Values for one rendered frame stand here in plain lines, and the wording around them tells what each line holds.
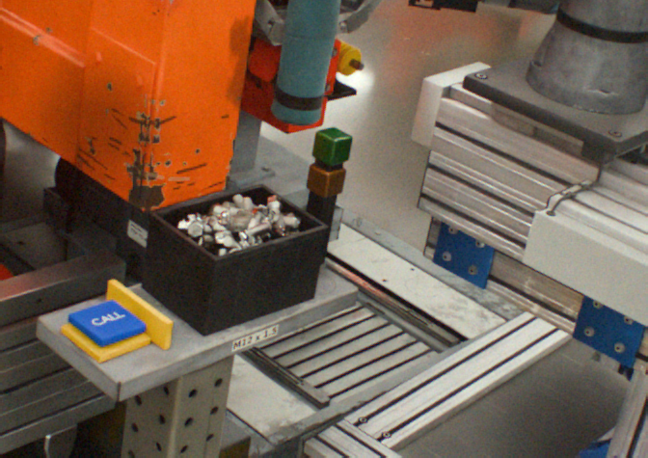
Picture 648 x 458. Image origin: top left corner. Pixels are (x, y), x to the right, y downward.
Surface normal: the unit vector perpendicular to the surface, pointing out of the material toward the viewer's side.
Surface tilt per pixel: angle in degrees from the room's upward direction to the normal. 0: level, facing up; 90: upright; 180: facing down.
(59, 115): 90
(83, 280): 90
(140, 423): 90
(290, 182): 0
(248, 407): 0
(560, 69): 73
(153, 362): 0
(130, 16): 90
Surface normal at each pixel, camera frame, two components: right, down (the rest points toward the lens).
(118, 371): 0.16, -0.88
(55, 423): 0.71, 0.42
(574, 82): -0.36, 0.07
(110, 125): -0.69, 0.22
